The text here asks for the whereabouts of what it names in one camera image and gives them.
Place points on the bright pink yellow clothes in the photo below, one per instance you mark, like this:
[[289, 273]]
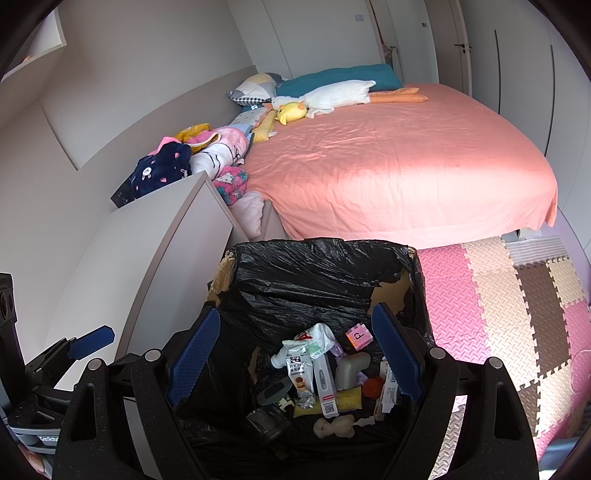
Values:
[[198, 136]]

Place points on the black wall socket panel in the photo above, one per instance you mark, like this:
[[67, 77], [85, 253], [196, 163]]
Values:
[[121, 197]]

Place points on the yellow duck plush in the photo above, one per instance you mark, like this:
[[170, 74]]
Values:
[[291, 113]]

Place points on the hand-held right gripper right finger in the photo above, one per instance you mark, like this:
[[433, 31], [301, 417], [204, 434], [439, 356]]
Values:
[[399, 355]]

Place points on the white goose plush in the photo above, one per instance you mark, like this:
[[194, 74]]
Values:
[[341, 94]]

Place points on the navy bunny print blanket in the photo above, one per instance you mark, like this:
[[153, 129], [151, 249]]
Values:
[[157, 173]]

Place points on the orange ribbed plastic piece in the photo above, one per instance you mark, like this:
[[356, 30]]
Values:
[[373, 387]]

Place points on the teal pillow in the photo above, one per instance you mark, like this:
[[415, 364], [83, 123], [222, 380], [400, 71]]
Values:
[[351, 74]]

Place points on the white bottle with green label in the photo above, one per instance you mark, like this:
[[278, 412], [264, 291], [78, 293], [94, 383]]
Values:
[[318, 339]]

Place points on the light pink cloth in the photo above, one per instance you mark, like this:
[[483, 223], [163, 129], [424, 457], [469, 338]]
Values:
[[251, 212]]

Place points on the colourful foam puzzle cube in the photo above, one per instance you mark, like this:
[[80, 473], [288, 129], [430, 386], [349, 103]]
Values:
[[359, 337]]

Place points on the white orange pouch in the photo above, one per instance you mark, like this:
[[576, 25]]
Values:
[[385, 392]]

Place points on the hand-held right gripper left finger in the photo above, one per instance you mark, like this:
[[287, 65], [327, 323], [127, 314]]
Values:
[[191, 364]]

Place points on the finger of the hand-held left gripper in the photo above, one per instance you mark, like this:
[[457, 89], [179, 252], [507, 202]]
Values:
[[90, 344]]

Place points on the white door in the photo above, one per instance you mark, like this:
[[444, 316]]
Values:
[[455, 27]]

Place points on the white pink cartoon blanket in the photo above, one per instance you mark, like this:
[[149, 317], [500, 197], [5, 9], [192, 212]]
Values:
[[221, 152]]

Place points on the white wardrobe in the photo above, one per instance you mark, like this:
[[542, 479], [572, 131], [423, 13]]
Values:
[[517, 69]]

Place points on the small white plush bunny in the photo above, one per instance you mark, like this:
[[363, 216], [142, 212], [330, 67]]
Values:
[[330, 427]]

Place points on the silver foil wrapper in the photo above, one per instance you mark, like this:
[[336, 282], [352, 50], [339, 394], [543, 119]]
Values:
[[304, 400]]

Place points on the yellow paper packet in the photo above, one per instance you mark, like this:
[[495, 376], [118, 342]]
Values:
[[346, 399]]

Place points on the clear plastic cup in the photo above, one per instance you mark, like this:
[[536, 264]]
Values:
[[265, 422]]

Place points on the checked patchwork pillow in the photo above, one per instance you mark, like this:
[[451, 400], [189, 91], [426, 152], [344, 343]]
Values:
[[256, 87]]

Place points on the long white tube box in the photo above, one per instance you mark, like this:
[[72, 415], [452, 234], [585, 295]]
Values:
[[324, 383]]

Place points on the cardboard bin with black bag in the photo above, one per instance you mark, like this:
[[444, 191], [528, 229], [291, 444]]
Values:
[[300, 277]]

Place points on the long yellow pillow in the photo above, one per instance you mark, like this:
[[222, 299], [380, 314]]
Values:
[[263, 127]]

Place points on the bed with pink sheet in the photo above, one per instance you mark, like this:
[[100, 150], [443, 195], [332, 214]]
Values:
[[392, 161]]

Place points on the white snack packet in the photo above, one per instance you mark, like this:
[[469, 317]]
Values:
[[295, 367]]

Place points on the grey foam corner guard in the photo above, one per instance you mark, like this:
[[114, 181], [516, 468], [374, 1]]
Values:
[[348, 371]]

